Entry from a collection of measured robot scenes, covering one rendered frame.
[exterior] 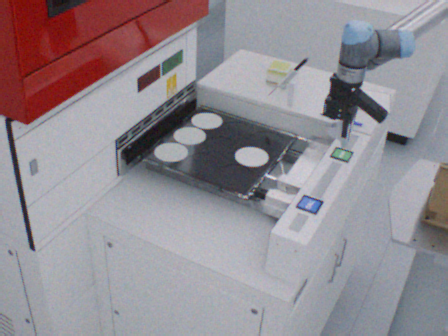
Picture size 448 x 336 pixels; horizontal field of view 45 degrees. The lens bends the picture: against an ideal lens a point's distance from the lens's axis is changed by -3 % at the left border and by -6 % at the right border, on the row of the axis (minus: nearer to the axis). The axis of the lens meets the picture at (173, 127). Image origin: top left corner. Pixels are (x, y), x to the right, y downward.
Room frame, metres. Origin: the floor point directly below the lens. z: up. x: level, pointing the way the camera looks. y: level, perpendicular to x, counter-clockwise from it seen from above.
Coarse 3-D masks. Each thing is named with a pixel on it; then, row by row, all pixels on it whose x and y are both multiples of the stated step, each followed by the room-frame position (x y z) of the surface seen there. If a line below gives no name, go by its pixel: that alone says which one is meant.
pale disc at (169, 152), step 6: (162, 144) 1.44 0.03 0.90; (168, 144) 1.44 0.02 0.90; (174, 144) 1.44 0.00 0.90; (180, 144) 1.44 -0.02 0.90; (156, 150) 1.41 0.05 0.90; (162, 150) 1.41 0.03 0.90; (168, 150) 1.41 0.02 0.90; (174, 150) 1.41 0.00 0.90; (180, 150) 1.41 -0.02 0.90; (186, 150) 1.41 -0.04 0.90; (156, 156) 1.38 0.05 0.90; (162, 156) 1.38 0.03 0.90; (168, 156) 1.38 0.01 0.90; (174, 156) 1.38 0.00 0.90; (180, 156) 1.38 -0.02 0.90
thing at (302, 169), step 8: (304, 152) 1.43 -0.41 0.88; (312, 152) 1.43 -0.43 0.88; (320, 152) 1.43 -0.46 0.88; (304, 160) 1.38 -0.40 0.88; (312, 160) 1.38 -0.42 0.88; (296, 168) 1.34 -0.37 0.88; (304, 168) 1.34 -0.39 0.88; (312, 168) 1.34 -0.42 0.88; (296, 176) 1.30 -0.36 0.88; (304, 176) 1.30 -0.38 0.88; (264, 208) 1.17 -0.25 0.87; (272, 208) 1.16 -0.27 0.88; (280, 208) 1.16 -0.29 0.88
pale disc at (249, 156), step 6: (240, 150) 1.41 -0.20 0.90; (246, 150) 1.41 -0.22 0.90; (252, 150) 1.41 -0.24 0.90; (258, 150) 1.41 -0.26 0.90; (240, 156) 1.38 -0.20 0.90; (246, 156) 1.38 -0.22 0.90; (252, 156) 1.38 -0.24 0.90; (258, 156) 1.38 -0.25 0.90; (264, 156) 1.38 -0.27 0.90; (240, 162) 1.35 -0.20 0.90; (246, 162) 1.35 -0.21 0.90; (252, 162) 1.35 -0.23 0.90; (258, 162) 1.35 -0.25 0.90; (264, 162) 1.35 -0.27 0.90
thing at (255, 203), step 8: (152, 168) 1.41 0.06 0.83; (168, 176) 1.38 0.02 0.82; (176, 176) 1.37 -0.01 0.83; (192, 184) 1.34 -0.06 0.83; (200, 184) 1.32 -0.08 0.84; (216, 192) 1.29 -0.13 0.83; (232, 200) 1.26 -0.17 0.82; (240, 200) 1.25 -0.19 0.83; (248, 200) 1.24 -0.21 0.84; (256, 200) 1.23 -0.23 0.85; (264, 200) 1.23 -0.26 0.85; (256, 208) 1.22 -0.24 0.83
